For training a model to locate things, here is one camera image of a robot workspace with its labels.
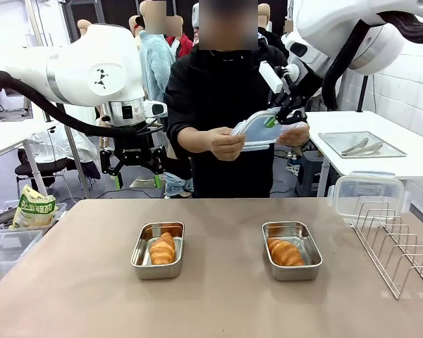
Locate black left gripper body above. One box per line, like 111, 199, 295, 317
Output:
112, 135, 155, 166

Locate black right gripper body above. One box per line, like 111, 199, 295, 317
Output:
273, 79, 314, 112

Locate clear plastic container lid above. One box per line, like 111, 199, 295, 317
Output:
231, 110, 306, 152

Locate metal tongs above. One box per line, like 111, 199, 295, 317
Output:
341, 137, 384, 157

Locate golden croissant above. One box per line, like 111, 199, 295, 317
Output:
149, 232, 176, 265
266, 237, 305, 267

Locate perforated metal baking tray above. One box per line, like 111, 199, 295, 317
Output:
318, 131, 408, 159

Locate steel rectangular container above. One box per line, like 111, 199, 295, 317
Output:
262, 220, 324, 282
130, 221, 185, 281

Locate clear plastic containers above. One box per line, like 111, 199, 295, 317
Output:
326, 171, 412, 218

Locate person's left hand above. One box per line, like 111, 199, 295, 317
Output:
276, 125, 310, 147

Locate person's right hand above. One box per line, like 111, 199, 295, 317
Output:
210, 126, 246, 162

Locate silver pole stand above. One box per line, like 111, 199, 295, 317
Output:
55, 103, 92, 200

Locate white side table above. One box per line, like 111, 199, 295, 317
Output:
305, 111, 423, 181

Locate grey stool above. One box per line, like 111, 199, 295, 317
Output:
295, 150, 326, 197

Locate black chair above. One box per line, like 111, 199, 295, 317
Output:
16, 147, 102, 188

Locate person in black jacket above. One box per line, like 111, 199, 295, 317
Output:
164, 0, 311, 199

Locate clear plastic storage bin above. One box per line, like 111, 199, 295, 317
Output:
0, 228, 45, 283
0, 199, 68, 234

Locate black tripod stand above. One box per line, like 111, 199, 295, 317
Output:
356, 74, 369, 113

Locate green yellow snack bag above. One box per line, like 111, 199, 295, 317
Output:
9, 184, 59, 230

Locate white work table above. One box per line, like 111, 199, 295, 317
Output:
0, 118, 57, 163

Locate mannequin in red jacket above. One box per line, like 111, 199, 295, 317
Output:
166, 15, 195, 60

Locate mannequin in maroon sweater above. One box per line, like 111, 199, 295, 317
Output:
76, 19, 93, 37

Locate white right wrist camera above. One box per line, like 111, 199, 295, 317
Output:
259, 61, 285, 94

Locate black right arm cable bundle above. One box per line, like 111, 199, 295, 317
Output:
321, 11, 423, 111

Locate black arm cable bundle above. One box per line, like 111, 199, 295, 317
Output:
0, 70, 163, 137
321, 11, 423, 111

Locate black left arm cable bundle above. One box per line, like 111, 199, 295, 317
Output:
0, 70, 163, 137

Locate metal wire rack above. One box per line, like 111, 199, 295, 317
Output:
350, 202, 423, 300

